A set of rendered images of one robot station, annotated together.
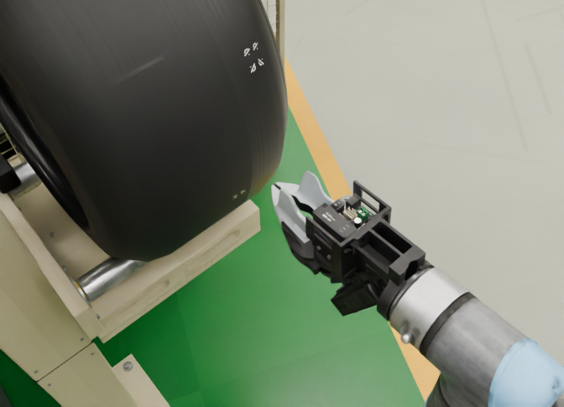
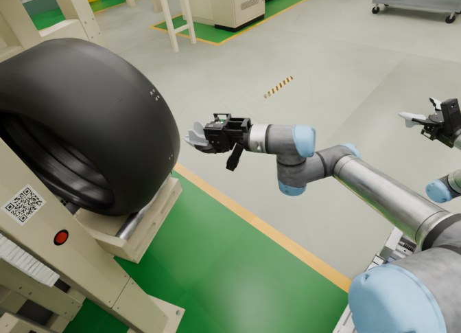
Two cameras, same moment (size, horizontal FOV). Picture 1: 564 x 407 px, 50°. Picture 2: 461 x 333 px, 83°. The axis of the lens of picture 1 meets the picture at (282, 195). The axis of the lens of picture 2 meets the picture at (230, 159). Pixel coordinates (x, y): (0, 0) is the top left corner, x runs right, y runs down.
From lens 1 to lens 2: 0.26 m
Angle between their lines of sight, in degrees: 19
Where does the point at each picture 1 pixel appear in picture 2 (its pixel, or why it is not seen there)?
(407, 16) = (195, 115)
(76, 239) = (104, 230)
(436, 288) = (259, 125)
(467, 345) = (279, 134)
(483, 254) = (267, 180)
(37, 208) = not seen: hidden behind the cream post
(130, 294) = (140, 233)
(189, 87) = (136, 109)
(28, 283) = (92, 248)
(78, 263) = not seen: hidden behind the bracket
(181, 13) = (121, 83)
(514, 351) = (294, 127)
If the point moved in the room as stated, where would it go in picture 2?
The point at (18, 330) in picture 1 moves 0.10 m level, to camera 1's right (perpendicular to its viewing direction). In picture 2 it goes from (95, 277) to (123, 262)
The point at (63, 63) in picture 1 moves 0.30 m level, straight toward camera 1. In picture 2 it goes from (81, 110) to (173, 152)
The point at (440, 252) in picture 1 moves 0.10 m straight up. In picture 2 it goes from (252, 187) to (251, 179)
